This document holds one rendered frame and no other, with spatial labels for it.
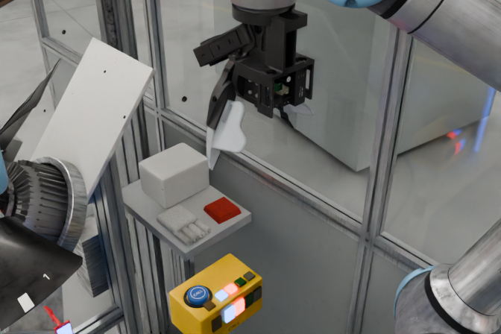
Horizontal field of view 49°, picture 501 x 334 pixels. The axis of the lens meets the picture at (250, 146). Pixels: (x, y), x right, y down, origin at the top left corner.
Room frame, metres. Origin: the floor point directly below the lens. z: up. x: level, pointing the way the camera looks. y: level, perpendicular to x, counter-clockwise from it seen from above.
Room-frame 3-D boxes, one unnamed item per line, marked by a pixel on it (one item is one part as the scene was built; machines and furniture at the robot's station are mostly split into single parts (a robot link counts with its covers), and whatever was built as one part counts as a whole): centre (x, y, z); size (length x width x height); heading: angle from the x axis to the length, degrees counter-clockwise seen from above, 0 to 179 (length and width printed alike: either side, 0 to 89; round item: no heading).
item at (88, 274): (1.21, 0.44, 0.73); 0.15 x 0.09 x 0.22; 133
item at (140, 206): (1.28, 0.21, 0.84); 0.36 x 0.24 x 0.03; 43
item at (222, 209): (1.24, 0.08, 0.87); 0.08 x 0.08 x 0.02; 38
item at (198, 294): (0.73, 0.10, 1.08); 0.04 x 0.04 x 0.02
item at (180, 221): (1.17, 0.19, 0.87); 0.15 x 0.09 x 0.02; 43
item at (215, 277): (0.76, 0.07, 1.02); 0.16 x 0.10 x 0.11; 133
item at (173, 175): (1.36, 0.24, 0.91); 0.17 x 0.16 x 0.11; 133
